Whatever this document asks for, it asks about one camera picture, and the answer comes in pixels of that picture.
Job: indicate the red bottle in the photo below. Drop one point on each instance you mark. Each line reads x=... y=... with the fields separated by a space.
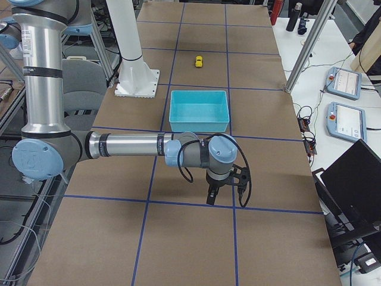
x=277 y=8

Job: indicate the aluminium frame post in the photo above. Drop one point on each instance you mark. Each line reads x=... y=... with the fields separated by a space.
x=315 y=31

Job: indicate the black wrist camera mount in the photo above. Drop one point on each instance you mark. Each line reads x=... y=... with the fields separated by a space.
x=239 y=177

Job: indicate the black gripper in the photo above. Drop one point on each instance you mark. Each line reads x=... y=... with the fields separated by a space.
x=215 y=185

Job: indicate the black bottle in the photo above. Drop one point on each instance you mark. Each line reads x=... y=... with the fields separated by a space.
x=294 y=16

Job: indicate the upper teach pendant tablet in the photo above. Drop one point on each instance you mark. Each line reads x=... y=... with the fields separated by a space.
x=343 y=82

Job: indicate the black laptop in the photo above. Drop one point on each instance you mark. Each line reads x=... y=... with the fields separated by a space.
x=353 y=181

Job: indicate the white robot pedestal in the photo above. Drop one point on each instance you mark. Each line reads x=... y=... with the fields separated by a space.
x=135 y=78

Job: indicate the grey office chair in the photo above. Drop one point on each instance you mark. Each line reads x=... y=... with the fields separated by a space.
x=84 y=87

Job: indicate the teach pendant tablet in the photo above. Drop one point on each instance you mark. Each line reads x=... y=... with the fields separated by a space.
x=346 y=122
x=343 y=82

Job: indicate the lower teach pendant tablet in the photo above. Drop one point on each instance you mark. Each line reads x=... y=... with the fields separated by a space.
x=346 y=122

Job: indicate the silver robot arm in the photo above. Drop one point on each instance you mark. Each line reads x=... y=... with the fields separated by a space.
x=48 y=146

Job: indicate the light blue plastic bin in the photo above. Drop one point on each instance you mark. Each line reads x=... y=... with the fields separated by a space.
x=199 y=111

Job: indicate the yellow beetle toy car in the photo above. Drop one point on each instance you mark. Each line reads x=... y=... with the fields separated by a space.
x=198 y=61

